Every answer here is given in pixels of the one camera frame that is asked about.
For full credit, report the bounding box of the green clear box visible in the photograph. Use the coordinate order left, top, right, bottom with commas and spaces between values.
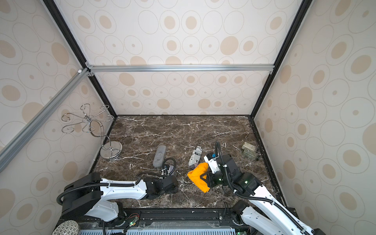
241, 142, 259, 161

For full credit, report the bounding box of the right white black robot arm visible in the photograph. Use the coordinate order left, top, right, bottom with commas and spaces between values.
200, 142, 324, 235

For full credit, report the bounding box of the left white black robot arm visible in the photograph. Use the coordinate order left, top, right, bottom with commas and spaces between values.
56, 158, 179, 222

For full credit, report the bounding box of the horizontal aluminium frame bar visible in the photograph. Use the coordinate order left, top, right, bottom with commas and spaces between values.
88, 64, 275, 72

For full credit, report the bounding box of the orange cleaning cloth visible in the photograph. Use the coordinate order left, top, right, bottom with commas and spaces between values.
187, 163, 210, 193

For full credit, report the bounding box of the patterned round object left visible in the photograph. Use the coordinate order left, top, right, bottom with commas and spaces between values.
52, 220, 80, 235

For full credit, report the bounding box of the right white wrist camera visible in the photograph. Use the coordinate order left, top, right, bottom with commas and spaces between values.
204, 152, 220, 174

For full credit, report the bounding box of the lavender eyeglass case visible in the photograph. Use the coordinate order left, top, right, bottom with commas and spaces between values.
167, 165, 175, 175

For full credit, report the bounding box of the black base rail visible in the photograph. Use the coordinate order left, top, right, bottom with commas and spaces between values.
74, 207, 261, 235

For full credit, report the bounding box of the grey eyeglass case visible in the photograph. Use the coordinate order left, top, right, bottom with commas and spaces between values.
153, 145, 166, 168

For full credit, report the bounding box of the chrome hook stand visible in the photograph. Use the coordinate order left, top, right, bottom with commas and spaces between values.
61, 103, 122, 161

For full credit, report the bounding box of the diagonal aluminium frame bar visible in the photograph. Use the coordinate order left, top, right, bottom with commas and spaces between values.
1, 68, 89, 171

